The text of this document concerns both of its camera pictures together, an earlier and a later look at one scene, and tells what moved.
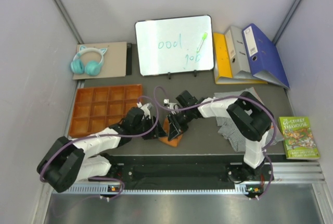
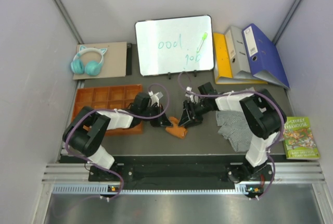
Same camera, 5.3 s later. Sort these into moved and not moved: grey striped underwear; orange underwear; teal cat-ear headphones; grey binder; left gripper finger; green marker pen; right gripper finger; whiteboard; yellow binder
Moved: left gripper finger; orange underwear; right gripper finger
Not moved: whiteboard; teal cat-ear headphones; yellow binder; green marker pen; grey striped underwear; grey binder
